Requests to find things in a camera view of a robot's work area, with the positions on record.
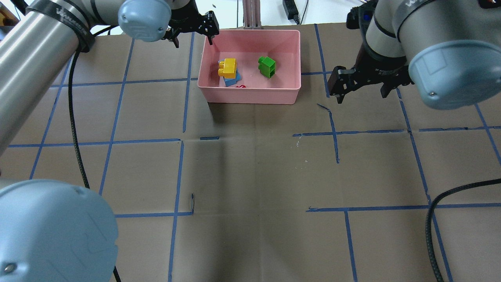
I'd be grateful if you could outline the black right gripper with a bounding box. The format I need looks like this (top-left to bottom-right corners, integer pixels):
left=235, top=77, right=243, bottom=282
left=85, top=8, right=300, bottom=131
left=328, top=0, right=414, bottom=104

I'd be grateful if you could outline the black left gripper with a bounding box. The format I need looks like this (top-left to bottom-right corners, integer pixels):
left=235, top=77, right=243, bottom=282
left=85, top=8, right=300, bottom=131
left=166, top=0, right=220, bottom=49

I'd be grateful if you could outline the yellow toy block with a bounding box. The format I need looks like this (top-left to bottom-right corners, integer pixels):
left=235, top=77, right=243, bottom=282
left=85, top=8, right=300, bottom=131
left=218, top=58, right=237, bottom=79

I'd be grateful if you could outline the blue toy block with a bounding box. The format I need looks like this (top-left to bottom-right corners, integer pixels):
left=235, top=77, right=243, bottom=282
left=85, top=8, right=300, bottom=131
left=218, top=58, right=241, bottom=87

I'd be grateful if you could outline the green toy block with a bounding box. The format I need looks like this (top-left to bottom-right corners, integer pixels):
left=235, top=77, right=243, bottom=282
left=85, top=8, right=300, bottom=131
left=258, top=56, right=277, bottom=78

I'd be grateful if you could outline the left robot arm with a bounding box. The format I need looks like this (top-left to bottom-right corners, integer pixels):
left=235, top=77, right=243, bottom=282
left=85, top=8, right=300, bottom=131
left=1, top=0, right=220, bottom=282

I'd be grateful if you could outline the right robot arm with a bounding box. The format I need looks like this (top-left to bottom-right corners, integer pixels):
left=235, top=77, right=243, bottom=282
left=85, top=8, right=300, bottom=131
left=328, top=0, right=501, bottom=110

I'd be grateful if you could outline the pink plastic box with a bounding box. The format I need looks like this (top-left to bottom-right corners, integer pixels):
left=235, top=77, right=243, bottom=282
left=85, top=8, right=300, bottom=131
left=197, top=30, right=302, bottom=104

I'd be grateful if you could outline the black power adapter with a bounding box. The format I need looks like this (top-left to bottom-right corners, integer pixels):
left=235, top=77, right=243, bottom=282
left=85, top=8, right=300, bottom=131
left=282, top=0, right=299, bottom=23

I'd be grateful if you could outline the aluminium frame post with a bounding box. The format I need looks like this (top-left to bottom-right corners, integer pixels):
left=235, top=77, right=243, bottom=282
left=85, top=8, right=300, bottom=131
left=243, top=0, right=262, bottom=30

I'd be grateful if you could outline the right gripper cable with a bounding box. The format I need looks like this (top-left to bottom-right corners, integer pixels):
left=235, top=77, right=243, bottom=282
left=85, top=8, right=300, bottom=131
left=425, top=178, right=501, bottom=282

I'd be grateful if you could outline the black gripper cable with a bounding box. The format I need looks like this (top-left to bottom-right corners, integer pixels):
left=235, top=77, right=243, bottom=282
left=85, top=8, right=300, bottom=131
left=67, top=25, right=122, bottom=282

